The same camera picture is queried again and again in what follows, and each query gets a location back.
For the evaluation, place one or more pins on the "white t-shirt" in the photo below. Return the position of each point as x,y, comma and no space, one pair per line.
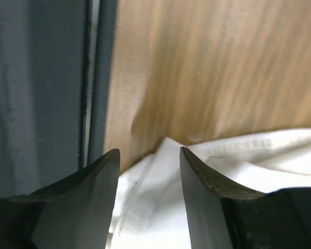
149,207

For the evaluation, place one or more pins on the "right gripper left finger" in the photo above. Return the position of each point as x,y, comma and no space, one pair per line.
74,212

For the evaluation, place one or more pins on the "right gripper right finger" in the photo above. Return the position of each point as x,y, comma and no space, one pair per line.
224,214

